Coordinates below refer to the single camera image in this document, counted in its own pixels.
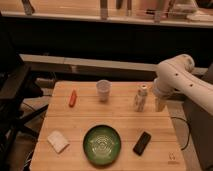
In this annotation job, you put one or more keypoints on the grey bench rail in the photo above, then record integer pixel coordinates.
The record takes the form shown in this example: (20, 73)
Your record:
(88, 66)

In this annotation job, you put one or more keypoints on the clear plastic cup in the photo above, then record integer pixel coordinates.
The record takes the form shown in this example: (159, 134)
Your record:
(103, 89)

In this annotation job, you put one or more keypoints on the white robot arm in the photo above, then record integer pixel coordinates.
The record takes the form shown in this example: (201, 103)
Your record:
(176, 73)

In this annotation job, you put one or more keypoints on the white gripper block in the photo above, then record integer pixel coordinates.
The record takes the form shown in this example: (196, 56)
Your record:
(159, 104)

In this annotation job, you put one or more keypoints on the black phone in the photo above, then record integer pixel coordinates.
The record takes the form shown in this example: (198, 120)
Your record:
(142, 143)

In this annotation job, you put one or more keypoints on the small white bottle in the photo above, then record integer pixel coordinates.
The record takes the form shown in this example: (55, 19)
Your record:
(140, 98)

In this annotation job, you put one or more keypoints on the black chair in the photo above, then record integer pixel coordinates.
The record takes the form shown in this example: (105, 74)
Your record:
(16, 84)

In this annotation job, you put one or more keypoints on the green round plate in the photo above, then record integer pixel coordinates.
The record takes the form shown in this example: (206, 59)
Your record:
(101, 145)

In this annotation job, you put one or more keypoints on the white folded cloth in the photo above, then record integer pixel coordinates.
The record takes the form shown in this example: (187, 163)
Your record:
(57, 141)

